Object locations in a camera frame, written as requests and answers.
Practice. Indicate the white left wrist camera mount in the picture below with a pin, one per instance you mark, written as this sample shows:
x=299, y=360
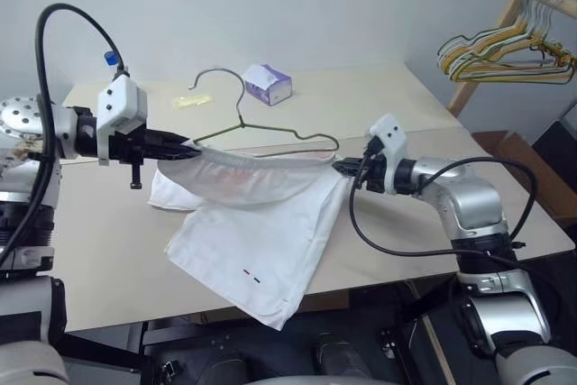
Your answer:
x=119, y=103

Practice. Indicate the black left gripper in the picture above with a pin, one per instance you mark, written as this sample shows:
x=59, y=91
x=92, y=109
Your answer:
x=128, y=146

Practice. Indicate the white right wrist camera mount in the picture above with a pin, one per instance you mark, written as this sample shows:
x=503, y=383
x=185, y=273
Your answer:
x=392, y=137

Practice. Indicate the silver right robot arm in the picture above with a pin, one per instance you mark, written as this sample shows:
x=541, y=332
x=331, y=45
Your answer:
x=473, y=195

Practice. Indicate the bunch of coloured hangers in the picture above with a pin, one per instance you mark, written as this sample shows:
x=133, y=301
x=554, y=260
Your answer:
x=451, y=42

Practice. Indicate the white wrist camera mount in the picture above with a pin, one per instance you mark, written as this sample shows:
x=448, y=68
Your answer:
x=119, y=103
x=392, y=137

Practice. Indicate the black case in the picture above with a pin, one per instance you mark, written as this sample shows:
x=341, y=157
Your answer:
x=559, y=146

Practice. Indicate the purple tissue box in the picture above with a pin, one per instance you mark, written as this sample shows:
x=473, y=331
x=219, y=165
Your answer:
x=275, y=87

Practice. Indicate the yellowish plastic packet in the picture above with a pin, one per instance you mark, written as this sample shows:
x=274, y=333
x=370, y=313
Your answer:
x=194, y=101

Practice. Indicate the white shorts garment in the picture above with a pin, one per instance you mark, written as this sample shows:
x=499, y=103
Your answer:
x=252, y=245

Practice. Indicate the dark rounded shape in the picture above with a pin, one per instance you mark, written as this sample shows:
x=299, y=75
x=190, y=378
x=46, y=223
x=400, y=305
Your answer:
x=333, y=351
x=225, y=358

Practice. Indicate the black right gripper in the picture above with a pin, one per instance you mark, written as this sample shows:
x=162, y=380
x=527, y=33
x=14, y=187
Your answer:
x=373, y=176

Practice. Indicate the wooden clothes rack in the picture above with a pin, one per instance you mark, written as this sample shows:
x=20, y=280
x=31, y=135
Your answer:
x=460, y=96

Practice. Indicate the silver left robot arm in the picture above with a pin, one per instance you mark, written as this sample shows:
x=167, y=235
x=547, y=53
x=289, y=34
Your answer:
x=63, y=128

